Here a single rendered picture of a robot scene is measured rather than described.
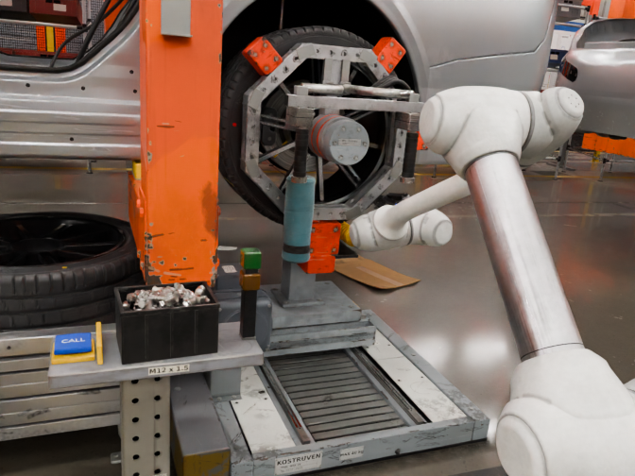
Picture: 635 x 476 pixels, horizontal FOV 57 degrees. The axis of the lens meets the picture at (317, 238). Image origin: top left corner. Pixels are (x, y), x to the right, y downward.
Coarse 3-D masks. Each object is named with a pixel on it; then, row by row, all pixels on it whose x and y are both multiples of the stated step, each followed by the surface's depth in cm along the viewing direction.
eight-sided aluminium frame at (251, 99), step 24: (312, 48) 171; (336, 48) 174; (360, 48) 176; (288, 72) 171; (384, 72) 181; (264, 96) 170; (384, 168) 196; (264, 192) 183; (360, 192) 196; (336, 216) 190
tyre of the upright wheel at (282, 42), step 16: (272, 32) 191; (288, 32) 177; (304, 32) 177; (320, 32) 179; (336, 32) 181; (288, 48) 177; (368, 48) 186; (240, 64) 178; (224, 80) 184; (240, 80) 175; (256, 80) 176; (224, 96) 178; (240, 96) 176; (224, 112) 176; (240, 112) 177; (224, 128) 178; (240, 128) 179; (224, 144) 179; (240, 144) 180; (224, 160) 181; (384, 160) 200; (224, 176) 196; (240, 176) 183; (240, 192) 186; (256, 192) 187; (256, 208) 189; (272, 208) 190
